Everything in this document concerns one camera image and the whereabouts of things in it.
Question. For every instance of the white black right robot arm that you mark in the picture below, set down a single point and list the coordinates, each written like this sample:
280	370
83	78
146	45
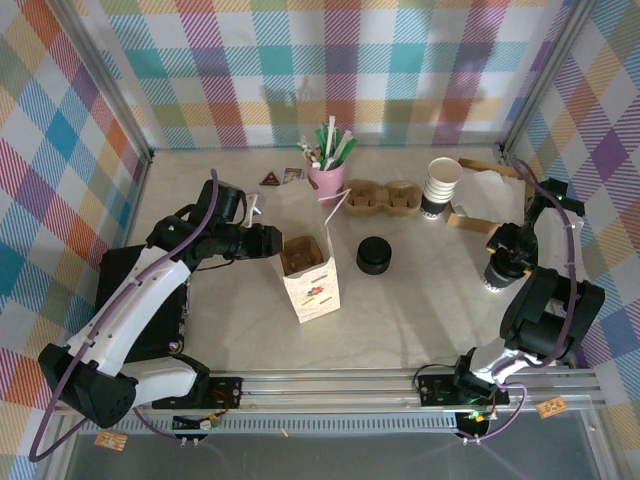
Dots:
550	310

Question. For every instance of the pink straw holder cup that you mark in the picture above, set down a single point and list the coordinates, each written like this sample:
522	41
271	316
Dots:
327	182

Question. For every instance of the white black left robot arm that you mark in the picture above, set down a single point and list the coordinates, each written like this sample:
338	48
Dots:
130	300

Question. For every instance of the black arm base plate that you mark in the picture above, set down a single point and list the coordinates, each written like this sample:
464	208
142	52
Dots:
432	390
225	392

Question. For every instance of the aluminium frame post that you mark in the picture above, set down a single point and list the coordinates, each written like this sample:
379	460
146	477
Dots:
112	85
544	75

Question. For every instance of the crumpled white paper sheet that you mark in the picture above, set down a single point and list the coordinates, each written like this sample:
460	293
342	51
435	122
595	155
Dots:
475	200

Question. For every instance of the small printed card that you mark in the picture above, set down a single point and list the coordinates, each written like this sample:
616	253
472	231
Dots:
293	174

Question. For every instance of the orange printed tag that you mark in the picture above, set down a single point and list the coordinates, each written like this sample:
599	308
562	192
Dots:
550	409
110	441

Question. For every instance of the flat white paper sheet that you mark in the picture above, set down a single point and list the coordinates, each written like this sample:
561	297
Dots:
512	195

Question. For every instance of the black box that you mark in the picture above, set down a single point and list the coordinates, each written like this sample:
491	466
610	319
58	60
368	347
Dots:
112	270

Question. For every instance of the brown cardboard box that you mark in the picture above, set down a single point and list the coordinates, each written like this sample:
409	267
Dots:
470	225

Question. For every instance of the white printed paper bag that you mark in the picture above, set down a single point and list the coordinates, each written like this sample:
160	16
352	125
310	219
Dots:
312	295

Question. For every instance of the aluminium mounting rail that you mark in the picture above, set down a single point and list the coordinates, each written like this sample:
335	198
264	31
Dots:
325	390

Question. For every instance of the long white straw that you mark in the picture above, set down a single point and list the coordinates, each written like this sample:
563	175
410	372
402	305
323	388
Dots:
331	130

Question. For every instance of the black lidded paper coffee cup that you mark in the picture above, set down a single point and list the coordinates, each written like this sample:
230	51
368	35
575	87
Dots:
497	280

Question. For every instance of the crumpled white wrapped straw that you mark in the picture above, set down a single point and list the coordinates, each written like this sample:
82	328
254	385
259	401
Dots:
307	149

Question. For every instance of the black round connector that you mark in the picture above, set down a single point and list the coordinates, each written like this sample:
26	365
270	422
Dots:
475	425

